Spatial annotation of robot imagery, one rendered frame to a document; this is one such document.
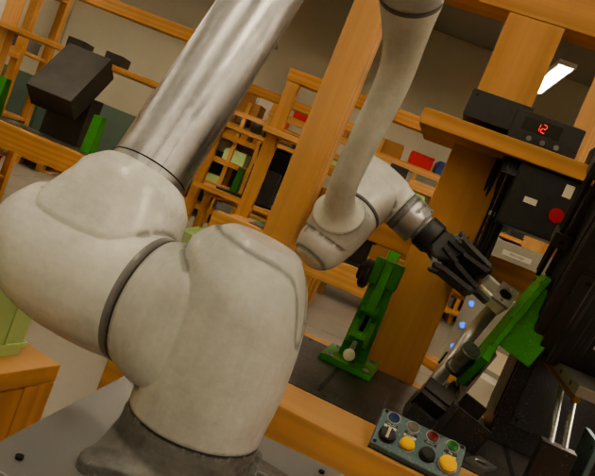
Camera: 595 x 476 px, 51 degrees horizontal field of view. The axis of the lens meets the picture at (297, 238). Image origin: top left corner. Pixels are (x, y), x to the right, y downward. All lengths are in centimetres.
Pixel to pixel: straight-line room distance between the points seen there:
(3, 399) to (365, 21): 123
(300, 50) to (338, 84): 1002
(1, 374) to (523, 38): 137
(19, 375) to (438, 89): 1070
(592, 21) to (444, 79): 986
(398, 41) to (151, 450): 70
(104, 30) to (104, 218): 1213
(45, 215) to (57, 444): 24
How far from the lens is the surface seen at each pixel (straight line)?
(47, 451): 71
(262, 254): 63
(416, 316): 164
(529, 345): 129
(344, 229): 120
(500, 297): 134
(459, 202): 163
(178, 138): 78
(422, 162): 825
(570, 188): 155
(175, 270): 65
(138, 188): 73
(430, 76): 1155
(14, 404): 122
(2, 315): 117
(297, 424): 110
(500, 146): 153
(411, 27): 102
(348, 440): 109
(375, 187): 130
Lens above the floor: 126
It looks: 5 degrees down
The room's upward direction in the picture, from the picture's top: 22 degrees clockwise
